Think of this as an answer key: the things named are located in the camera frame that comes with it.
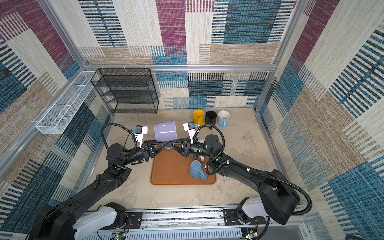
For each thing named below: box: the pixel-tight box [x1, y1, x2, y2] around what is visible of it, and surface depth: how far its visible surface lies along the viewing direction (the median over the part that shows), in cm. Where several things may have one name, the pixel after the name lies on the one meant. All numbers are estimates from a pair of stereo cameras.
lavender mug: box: [154, 121, 177, 142], surface depth 64 cm
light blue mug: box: [217, 110, 231, 128], surface depth 107 cm
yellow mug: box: [192, 109, 205, 126], surface depth 107 cm
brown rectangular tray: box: [150, 144, 216, 185], surface depth 89 cm
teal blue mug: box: [189, 160, 207, 181], surface depth 83 cm
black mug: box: [205, 110, 217, 126], surface depth 107 cm
